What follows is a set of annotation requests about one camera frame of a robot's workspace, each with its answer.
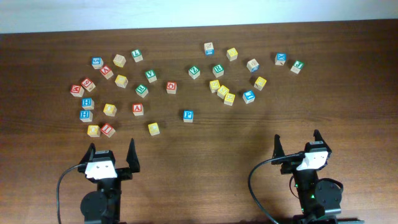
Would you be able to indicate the yellow block right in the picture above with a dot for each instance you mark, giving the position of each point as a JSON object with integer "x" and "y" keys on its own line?
{"x": 260, "y": 83}

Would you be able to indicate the blue H block upper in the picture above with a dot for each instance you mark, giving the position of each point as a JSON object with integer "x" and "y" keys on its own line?
{"x": 87, "y": 104}

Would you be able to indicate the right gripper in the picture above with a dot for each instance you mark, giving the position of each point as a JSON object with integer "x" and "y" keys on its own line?
{"x": 286, "y": 167}

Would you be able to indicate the blue h block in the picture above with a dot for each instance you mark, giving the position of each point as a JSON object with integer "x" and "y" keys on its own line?
{"x": 87, "y": 104}
{"x": 86, "y": 116}

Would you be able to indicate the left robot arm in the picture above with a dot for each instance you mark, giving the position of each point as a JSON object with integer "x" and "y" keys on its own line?
{"x": 103, "y": 205}

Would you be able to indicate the green r block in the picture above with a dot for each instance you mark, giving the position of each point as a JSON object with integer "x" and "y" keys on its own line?
{"x": 142, "y": 90}
{"x": 218, "y": 70}

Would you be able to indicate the yellow block cluster middle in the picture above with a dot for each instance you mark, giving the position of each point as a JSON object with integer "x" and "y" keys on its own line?
{"x": 222, "y": 91}

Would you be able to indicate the blue E block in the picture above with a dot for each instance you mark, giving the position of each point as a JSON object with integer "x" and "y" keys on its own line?
{"x": 248, "y": 96}

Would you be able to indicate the blue X block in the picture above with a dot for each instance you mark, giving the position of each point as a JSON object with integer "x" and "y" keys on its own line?
{"x": 280, "y": 58}

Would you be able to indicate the green Z block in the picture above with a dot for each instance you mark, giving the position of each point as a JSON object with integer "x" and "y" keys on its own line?
{"x": 194, "y": 72}

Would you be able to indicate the red 9 block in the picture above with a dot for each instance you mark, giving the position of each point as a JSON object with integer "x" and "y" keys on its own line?
{"x": 88, "y": 84}

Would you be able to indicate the wood block blue side right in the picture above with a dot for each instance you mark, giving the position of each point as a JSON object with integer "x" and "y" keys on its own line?
{"x": 252, "y": 65}

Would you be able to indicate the red A block lower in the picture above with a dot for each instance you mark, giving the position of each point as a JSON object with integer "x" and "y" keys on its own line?
{"x": 137, "y": 109}

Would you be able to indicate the blue number 5 block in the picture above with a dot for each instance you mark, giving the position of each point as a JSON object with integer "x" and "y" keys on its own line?
{"x": 97, "y": 62}

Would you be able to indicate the yellow block middle left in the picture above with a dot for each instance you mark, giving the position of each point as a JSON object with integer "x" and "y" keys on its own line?
{"x": 110, "y": 110}

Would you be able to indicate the plain wood yellow-side block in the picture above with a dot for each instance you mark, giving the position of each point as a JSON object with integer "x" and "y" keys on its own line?
{"x": 119, "y": 60}

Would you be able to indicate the green V block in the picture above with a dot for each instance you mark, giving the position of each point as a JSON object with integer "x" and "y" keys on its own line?
{"x": 151, "y": 76}

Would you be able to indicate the yellow block top centre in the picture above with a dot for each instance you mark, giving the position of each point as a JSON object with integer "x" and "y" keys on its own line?
{"x": 232, "y": 54}

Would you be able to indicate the green J block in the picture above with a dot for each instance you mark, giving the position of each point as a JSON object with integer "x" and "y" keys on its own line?
{"x": 297, "y": 66}

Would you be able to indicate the yellow D block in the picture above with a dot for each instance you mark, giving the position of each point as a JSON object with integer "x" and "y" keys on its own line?
{"x": 94, "y": 131}

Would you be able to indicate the red a block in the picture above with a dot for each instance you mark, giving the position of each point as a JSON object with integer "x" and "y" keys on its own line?
{"x": 137, "y": 109}
{"x": 106, "y": 72}

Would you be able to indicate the blue P block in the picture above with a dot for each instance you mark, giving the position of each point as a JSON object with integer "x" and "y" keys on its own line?
{"x": 188, "y": 116}

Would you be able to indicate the wood block blue side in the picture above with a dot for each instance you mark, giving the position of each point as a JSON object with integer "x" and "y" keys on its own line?
{"x": 209, "y": 48}
{"x": 252, "y": 65}

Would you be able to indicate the red A block upper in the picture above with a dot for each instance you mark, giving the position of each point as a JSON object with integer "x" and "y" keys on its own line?
{"x": 106, "y": 72}

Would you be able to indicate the yellow block upper left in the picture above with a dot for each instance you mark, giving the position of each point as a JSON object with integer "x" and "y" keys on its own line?
{"x": 121, "y": 81}

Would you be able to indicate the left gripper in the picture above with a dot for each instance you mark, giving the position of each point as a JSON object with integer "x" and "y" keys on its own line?
{"x": 123, "y": 172}

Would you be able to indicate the red I block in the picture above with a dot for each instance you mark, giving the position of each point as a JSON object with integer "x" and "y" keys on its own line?
{"x": 107, "y": 130}

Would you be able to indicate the red O block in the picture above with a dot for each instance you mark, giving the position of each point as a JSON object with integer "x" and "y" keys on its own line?
{"x": 171, "y": 87}

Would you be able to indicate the blue H block lower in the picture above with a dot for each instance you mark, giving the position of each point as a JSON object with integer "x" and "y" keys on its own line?
{"x": 86, "y": 116}

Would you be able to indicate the yellow block cluster left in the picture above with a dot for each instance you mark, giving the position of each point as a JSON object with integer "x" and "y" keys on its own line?
{"x": 214, "y": 86}

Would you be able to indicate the yellow block cluster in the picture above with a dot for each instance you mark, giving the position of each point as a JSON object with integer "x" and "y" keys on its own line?
{"x": 222, "y": 91}
{"x": 229, "y": 99}
{"x": 214, "y": 86}

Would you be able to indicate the yellow block cluster lower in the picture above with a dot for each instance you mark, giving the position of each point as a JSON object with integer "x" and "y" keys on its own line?
{"x": 229, "y": 99}

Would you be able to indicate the red M block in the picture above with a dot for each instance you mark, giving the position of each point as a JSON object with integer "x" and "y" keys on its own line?
{"x": 77, "y": 90}

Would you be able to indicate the green L block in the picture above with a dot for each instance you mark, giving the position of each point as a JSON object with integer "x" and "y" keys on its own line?
{"x": 137, "y": 55}

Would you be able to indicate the yellow C block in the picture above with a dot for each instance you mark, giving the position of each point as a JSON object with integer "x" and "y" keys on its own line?
{"x": 153, "y": 129}

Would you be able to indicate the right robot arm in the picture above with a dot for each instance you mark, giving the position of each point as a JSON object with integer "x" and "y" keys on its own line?
{"x": 319, "y": 198}

